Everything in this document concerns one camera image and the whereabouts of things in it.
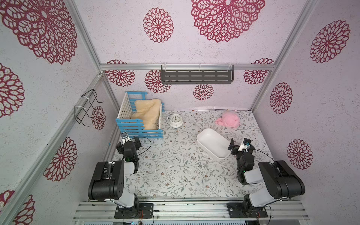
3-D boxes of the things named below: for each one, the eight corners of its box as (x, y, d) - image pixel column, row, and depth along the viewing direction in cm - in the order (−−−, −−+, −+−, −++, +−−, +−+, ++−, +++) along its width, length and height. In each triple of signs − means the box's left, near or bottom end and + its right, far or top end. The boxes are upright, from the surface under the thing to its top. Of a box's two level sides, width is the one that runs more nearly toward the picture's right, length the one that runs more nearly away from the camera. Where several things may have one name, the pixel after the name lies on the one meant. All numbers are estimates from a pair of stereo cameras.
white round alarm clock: (172, 130, 111) (172, 126, 107) (166, 120, 118) (166, 116, 114) (185, 125, 114) (185, 121, 111) (178, 115, 121) (178, 111, 117)
